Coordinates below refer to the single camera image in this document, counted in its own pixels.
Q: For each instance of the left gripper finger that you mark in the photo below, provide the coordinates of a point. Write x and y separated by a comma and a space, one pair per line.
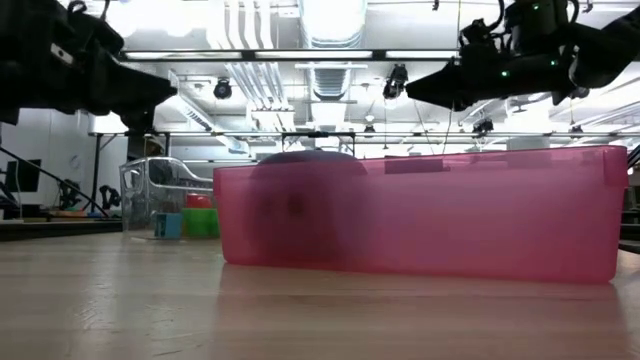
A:
135, 90
139, 120

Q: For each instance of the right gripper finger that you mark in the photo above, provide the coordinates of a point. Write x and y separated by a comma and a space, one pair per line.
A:
460, 101
445, 80

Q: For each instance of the clear plastic bin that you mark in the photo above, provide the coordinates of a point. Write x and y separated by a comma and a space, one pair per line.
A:
150, 175

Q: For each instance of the blue toy block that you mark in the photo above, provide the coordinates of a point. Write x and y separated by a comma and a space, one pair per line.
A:
168, 226

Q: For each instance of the pink translucent plastic bin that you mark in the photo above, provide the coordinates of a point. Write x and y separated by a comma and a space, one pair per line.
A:
450, 220

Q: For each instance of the short green toy block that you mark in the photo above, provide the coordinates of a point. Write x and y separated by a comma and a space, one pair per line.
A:
200, 222

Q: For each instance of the purple foam die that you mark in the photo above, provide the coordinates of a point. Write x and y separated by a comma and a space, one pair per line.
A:
310, 156

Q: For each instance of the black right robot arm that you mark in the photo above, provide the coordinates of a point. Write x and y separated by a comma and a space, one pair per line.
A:
605, 50

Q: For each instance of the background black robot arm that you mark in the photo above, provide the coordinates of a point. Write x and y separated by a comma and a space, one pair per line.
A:
110, 199
69, 197

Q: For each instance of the person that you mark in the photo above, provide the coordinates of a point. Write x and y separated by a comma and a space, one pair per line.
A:
154, 147

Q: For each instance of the white cabinet machine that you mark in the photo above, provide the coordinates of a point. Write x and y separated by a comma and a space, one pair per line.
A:
527, 143

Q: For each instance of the black overhead beam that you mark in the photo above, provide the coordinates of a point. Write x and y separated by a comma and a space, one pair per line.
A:
378, 54

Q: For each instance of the ceiling vent grille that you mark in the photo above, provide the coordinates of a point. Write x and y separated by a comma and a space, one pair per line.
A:
330, 82

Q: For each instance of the black computer monitor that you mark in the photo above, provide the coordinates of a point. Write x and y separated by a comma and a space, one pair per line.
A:
22, 175

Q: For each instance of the black ceiling camera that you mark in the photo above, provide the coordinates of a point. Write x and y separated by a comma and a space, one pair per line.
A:
579, 93
395, 80
222, 90
482, 126

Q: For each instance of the round ceiling air duct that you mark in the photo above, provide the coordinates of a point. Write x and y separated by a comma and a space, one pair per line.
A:
332, 20

